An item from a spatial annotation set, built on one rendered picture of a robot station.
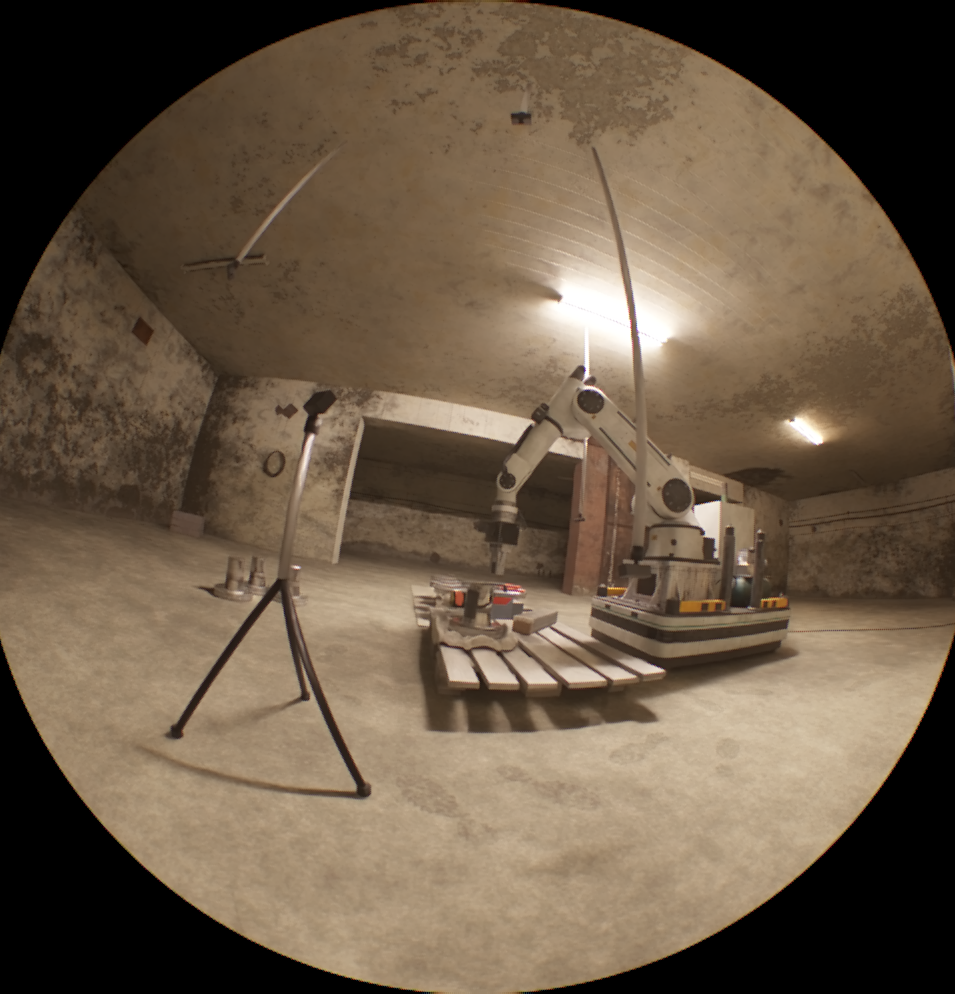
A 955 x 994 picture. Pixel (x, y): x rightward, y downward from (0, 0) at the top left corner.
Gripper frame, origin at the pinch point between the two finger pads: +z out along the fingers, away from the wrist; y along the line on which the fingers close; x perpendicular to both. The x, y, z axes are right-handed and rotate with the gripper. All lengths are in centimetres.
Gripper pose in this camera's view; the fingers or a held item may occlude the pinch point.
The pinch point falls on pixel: (496, 568)
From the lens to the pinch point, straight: 207.3
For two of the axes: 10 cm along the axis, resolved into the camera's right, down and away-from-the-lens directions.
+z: -1.4, 9.8, -1.7
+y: -3.5, 1.1, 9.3
